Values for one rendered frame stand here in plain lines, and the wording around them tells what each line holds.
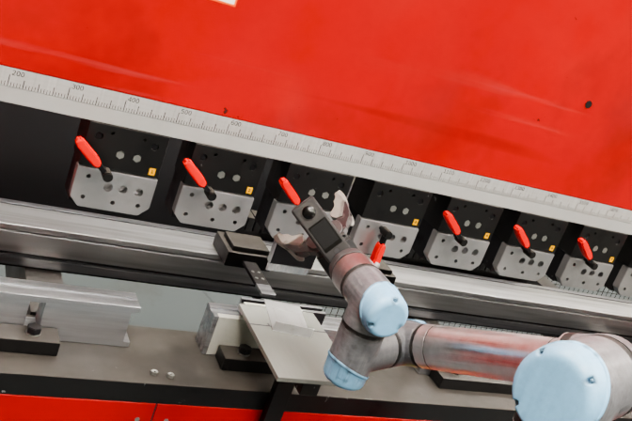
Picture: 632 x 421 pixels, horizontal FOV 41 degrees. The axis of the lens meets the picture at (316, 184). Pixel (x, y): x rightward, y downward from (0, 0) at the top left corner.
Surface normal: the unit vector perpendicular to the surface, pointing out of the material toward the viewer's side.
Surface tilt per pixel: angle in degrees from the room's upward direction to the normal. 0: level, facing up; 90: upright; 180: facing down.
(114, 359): 0
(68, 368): 0
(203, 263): 90
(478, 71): 90
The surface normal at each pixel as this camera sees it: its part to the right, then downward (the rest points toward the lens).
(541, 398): -0.65, -0.15
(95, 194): 0.36, 0.40
